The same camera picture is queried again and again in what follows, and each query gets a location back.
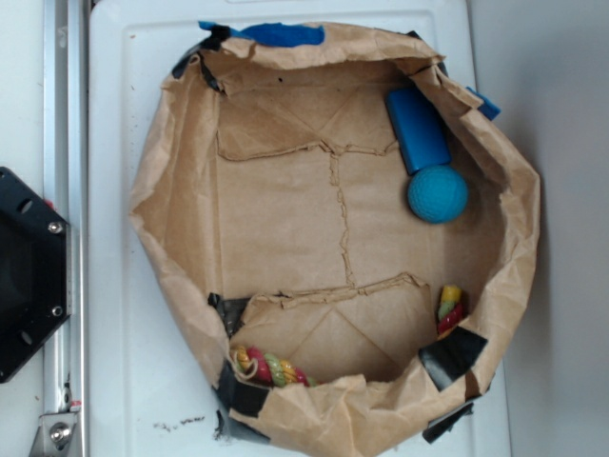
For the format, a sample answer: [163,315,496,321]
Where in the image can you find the multicolored twisted rope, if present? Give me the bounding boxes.
[229,284,465,388]

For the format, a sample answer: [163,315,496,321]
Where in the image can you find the brown paper bag tray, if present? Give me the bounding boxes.
[130,23,540,456]

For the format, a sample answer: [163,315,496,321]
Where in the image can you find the blue dimpled ball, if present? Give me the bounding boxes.
[407,165,468,224]

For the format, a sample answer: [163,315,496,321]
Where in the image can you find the blue rectangular block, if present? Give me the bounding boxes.
[385,87,451,175]

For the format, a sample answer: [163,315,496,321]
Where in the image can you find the blue foam piece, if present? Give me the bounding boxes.
[466,86,501,121]

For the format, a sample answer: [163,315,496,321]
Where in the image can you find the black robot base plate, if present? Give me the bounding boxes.
[1,167,69,384]

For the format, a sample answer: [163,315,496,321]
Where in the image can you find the aluminium frame rail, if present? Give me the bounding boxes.
[43,1,92,456]

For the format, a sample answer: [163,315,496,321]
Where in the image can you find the metal corner bracket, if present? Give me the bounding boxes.
[29,412,78,457]

